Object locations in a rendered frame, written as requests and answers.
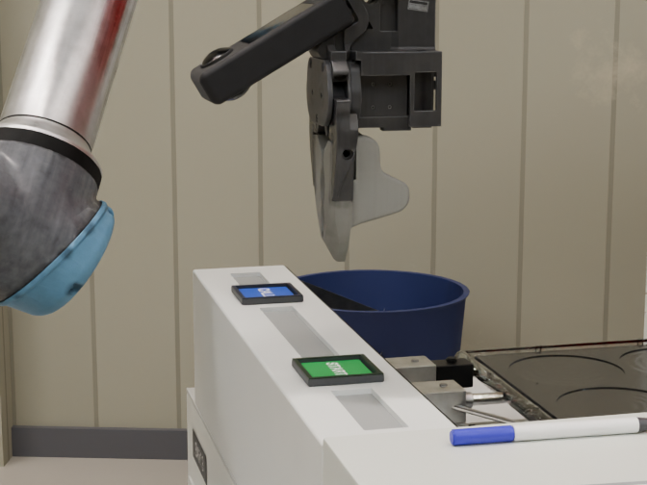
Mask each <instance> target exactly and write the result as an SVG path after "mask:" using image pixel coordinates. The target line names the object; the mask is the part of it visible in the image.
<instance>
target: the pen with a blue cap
mask: <svg viewBox="0 0 647 485"><path fill-rule="evenodd" d="M645 430H647V418H640V417H629V418H615V419H600V420H586V421H559V422H544V423H531V424H516V425H502V426H487V427H474V428H459V429H452V431H450V442H451V444H452V445H453V446H462V445H475V444H490V443H503V442H517V441H530V440H544V439H558V438H572V437H585V436H599V435H612V434H627V433H637V432H641V431H645Z"/></svg>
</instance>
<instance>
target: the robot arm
mask: <svg viewBox="0 0 647 485"><path fill-rule="evenodd" d="M137 2H138V0H40V1H39V6H38V9H37V12H36V14H35V17H34V20H33V23H32V26H31V29H30V32H29V35H28V37H27V40H26V43H25V46H24V49H23V52H22V55H21V57H20V60H19V63H18V66H17V69H16V72H15V74H14V77H13V82H12V85H11V88H10V91H9V94H8V97H7V100H6V102H5V105H4V108H3V111H2V114H1V116H0V306H9V307H12V308H14V309H16V310H19V311H22V312H24V313H27V314H30V315H33V316H45V315H49V314H52V313H54V312H56V311H57V310H59V309H61V308H62V307H63V306H65V305H66V304H67V302H68V301H69V300H70V299H71V298H72V297H73V296H75V295H76V294H77V293H78V292H79V291H80V290H81V288H82V287H83V286H84V285H85V283H86V282H87V281H88V279H89V278H90V276H91V274H92V273H93V271H94V270H95V268H96V267H97V265H98V263H99V262H100V260H101V258H102V256H103V254H104V252H105V250H106V248H107V246H108V243H109V241H110V238H111V236H112V233H113V230H114V225H115V218H114V216H115V214H114V211H113V210H112V208H110V207H109V206H107V203H106V202H105V201H102V200H99V201H97V199H96V197H97V193H98V190H99V186H100V183H101V179H102V169H101V167H100V165H99V163H98V162H97V161H96V160H95V158H94V157H93V155H92V154H91V152H92V150H93V146H94V143H95V140H96V136H97V133H98V130H99V126H100V123H101V120H102V116H103V114H104V111H105V108H106V104H107V101H108V98H109V94H110V91H111V88H112V84H113V81H114V79H115V76H116V70H117V67H118V63H119V60H120V57H121V53H122V50H123V47H124V43H125V41H126V38H127V34H128V31H129V28H130V24H131V21H132V18H133V15H134V11H135V8H136V6H137ZM435 3H436V0H368V1H367V2H365V1H364V0H305V1H303V2H302V3H300V4H298V5H297V6H295V7H294V8H292V9H290V10H289V11H287V12H285V13H284V14H282V15H281V16H279V17H278V18H276V19H274V20H273V21H271V22H269V23H268V24H266V25H264V26H263V27H261V28H259V29H258V30H256V31H255V32H253V33H251V34H250V35H248V36H246V37H245V38H242V39H241V40H239V41H237V42H236V43H234V44H233V45H231V46H229V47H222V48H218V49H215V50H213V51H212V52H210V53H209V54H208V55H207V56H206V57H205V58H204V60H203V62H202V63H201V64H200V65H198V66H197V67H195V68H194V69H193V70H192V71H191V79H192V81H193V83H194V85H195V87H196V88H197V90H198V92H199V93H200V95H201V97H202V98H204V99H206V100H208V101H210V102H212V103H214V104H216V105H219V104H222V103H224V102H225V101H233V100H236V99H238V98H240V97H242V96H243V95H244V94H246V92H247V91H248V90H249V88H250V86H252V85H253V84H255V83H257V82H258V81H260V80H262V79H263V78H265V77H267V76H268V75H270V74H271V73H273V72H275V71H276V70H277V69H279V68H280V67H282V66H283V65H285V64H287V63H289V62H291V61H292V60H294V59H295V58H297V57H299V56H300V55H302V54H304V53H305V52H307V51H309V53H310V55H311V56H312V57H310V58H309V60H308V66H307V82H306V98H307V108H308V113H309V139H310V154H311V166H312V176H313V186H314V189H315V199H316V207H317V214H318V220H319V226H320V232H321V237H322V239H323V241H324V243H325V245H326V247H327V248H328V250H329V252H330V254H331V255H332V257H333V259H334V260H336V262H345V261H346V256H347V252H348V247H349V235H350V229H351V228H352V227H353V226H356V225H358V224H361V223H365V222H368V221H371V220H374V219H378V218H381V217H386V216H390V215H392V214H395V213H398V212H400V211H402V210H403V209H404V208H405V207H406V206H407V204H408V201H409V188H408V187H407V185H406V184H405V183H404V182H403V181H401V180H399V179H397V178H395V177H392V176H391V175H389V174H387V173H385V172H383V171H382V169H381V167H380V151H379V146H378V144H377V142H376V141H375V140H374V139H372V138H371V137H369V136H365V135H362V134H360V133H359V132H358V128H380V130H381V131H411V128H431V126H441V105H442V51H437V50H435ZM434 77H436V80H435V81H434ZM434 90H435V110H433V93H434Z"/></svg>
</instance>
